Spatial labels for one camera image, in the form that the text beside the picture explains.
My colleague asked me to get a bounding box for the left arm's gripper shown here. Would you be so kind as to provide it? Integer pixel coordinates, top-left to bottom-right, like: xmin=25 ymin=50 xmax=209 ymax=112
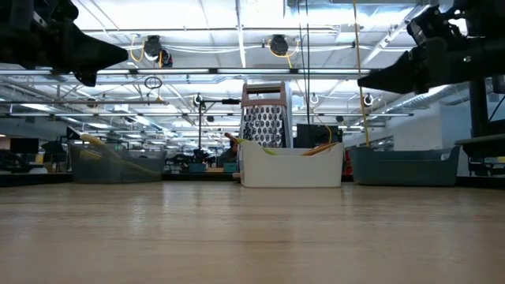
xmin=0 ymin=21 xmax=129 ymax=88

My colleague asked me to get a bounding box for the right arm's gripper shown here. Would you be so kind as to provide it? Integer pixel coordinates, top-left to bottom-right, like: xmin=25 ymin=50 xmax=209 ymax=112
xmin=356 ymin=36 xmax=505 ymax=95

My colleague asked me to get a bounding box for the cream-handled table knife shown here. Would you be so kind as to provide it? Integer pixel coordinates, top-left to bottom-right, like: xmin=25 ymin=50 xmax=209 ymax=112
xmin=80 ymin=133 xmax=107 ymax=150

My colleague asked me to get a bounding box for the teal plastic bin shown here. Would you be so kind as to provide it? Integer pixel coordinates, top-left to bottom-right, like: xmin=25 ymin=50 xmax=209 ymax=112
xmin=349 ymin=144 xmax=462 ymax=187

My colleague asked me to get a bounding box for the white plastic bin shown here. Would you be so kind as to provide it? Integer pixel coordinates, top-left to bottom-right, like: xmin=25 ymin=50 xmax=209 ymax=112
xmin=238 ymin=140 xmax=345 ymax=189

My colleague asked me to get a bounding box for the black background screen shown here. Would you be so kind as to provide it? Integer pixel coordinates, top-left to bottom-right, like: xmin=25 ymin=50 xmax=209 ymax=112
xmin=295 ymin=123 xmax=343 ymax=149

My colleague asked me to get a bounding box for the grey operator cart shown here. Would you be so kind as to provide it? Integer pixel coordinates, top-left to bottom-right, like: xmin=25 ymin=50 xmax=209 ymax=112
xmin=453 ymin=133 xmax=505 ymax=177

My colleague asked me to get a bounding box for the grey translucent plastic bin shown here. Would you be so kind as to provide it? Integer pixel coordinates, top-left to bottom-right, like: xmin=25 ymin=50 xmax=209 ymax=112
xmin=69 ymin=141 xmax=167 ymax=185

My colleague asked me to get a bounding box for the black boom stand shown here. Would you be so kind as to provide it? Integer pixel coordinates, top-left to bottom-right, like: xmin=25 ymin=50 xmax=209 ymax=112
xmin=196 ymin=97 xmax=241 ymax=159

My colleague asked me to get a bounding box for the pink metal box grater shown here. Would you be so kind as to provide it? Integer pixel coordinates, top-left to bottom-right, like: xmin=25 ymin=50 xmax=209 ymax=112
xmin=238 ymin=81 xmax=294 ymax=149

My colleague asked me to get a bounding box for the person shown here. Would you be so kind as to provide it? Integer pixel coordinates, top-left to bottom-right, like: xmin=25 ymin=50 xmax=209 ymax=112
xmin=219 ymin=140 xmax=240 ymax=169

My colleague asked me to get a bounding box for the yellow hanging cable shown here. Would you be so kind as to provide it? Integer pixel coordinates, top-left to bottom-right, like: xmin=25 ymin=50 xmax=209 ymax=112
xmin=352 ymin=0 xmax=372 ymax=148

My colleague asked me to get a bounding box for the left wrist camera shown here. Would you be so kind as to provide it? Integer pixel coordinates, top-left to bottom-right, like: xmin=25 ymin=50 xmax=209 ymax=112
xmin=11 ymin=0 xmax=80 ymax=28

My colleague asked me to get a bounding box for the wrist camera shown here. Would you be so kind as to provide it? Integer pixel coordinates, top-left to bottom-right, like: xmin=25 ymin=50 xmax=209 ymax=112
xmin=11 ymin=0 xmax=80 ymax=28
xmin=406 ymin=0 xmax=505 ymax=45

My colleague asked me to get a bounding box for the black ceiling cable reel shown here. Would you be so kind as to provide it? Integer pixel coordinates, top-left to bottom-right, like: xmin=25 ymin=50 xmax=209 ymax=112
xmin=142 ymin=34 xmax=174 ymax=69
xmin=269 ymin=34 xmax=290 ymax=57

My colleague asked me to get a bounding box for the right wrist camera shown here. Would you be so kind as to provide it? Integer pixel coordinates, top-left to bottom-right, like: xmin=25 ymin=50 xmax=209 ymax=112
xmin=406 ymin=0 xmax=505 ymax=45

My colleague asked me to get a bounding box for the black hanging cable with coil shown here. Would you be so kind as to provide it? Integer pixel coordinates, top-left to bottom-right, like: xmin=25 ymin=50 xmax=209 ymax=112
xmin=296 ymin=0 xmax=312 ymax=126

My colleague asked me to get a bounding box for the black aluminium table frame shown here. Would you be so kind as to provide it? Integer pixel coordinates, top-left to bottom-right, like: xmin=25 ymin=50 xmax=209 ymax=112
xmin=0 ymin=171 xmax=505 ymax=189

